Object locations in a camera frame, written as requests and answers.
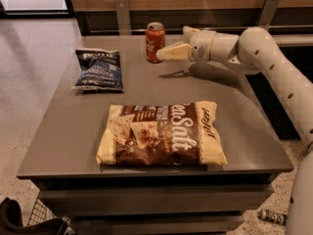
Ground black chair with mesh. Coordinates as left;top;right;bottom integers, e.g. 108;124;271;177
0;197;69;235

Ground red coke can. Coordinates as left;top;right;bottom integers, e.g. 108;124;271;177
146;22;165;64

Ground blue vinegar chip bag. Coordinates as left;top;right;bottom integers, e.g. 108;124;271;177
72;48;124;92

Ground left metal wall bracket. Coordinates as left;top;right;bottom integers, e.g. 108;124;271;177
114;0;131;35

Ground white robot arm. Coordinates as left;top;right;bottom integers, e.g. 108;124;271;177
156;26;313;235

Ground brown sea salt chip bag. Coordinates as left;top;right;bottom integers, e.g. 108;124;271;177
96;101;227;166

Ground right metal wall bracket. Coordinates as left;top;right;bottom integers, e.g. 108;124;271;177
256;0;281;30

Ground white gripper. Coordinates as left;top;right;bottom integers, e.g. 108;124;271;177
156;25;216;62

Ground metal wall bracket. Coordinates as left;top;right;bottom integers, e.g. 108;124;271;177
114;0;131;35
256;0;281;30

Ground black white striped rod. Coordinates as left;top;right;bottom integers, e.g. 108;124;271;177
258;210;288;226

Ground grey cabinet drawers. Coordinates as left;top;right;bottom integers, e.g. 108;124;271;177
39;180;273;235

